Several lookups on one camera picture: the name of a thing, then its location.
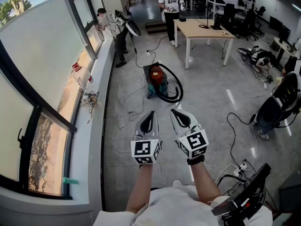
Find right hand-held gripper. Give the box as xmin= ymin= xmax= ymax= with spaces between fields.
xmin=169 ymin=109 xmax=210 ymax=160

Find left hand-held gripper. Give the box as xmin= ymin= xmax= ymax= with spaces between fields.
xmin=130 ymin=111 xmax=163 ymax=166

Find black vacuum hose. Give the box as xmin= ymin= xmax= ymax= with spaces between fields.
xmin=154 ymin=63 xmax=184 ymax=103

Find person's left forearm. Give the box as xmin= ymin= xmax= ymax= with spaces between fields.
xmin=126 ymin=163 xmax=154 ymax=215

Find person's right forearm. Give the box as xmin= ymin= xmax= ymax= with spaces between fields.
xmin=189 ymin=161 xmax=223 ymax=206

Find red and teal vacuum cleaner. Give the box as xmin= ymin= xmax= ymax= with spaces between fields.
xmin=143 ymin=64 xmax=170 ymax=100

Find black wristwatch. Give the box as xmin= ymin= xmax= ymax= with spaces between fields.
xmin=187 ymin=154 xmax=206 ymax=166

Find clear plastic bottle red label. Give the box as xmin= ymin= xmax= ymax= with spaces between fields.
xmin=71 ymin=62 xmax=94 ymax=91

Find person's white shirt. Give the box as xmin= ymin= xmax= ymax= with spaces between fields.
xmin=93 ymin=185 xmax=273 ymax=226

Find small teal plastic object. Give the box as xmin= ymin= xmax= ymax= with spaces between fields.
xmin=63 ymin=177 xmax=79 ymax=186

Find wooden table with white legs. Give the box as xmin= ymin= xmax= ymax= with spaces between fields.
xmin=173 ymin=18 xmax=236 ymax=70

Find black rig lying on floor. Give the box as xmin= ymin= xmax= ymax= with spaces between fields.
xmin=238 ymin=46 xmax=261 ymax=62

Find black worn equipment pack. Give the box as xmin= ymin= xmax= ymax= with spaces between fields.
xmin=211 ymin=163 xmax=272 ymax=226

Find black pole stand round base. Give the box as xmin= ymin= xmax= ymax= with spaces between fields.
xmin=198 ymin=6 xmax=210 ymax=30

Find brown wooden step platform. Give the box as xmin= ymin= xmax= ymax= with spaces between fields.
xmin=145 ymin=20 xmax=169 ymax=34

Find black tabletop device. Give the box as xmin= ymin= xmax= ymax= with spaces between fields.
xmin=210 ymin=15 xmax=223 ymax=31

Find black office chair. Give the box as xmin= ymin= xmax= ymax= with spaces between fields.
xmin=238 ymin=8 xmax=261 ymax=41
xmin=222 ymin=3 xmax=239 ymax=32

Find light desk with black leg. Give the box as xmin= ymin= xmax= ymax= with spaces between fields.
xmin=273 ymin=37 xmax=301 ymax=68

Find black-framed window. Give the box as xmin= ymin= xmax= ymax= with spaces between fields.
xmin=0 ymin=0 xmax=107 ymax=200

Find black floor cable with adapter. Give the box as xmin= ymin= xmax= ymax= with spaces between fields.
xmin=226 ymin=112 xmax=257 ymax=174

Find tangle of thin wires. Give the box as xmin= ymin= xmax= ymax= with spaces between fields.
xmin=79 ymin=90 xmax=103 ymax=120

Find long black rig cable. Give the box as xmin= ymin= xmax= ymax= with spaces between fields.
xmin=130 ymin=34 xmax=156 ymax=67

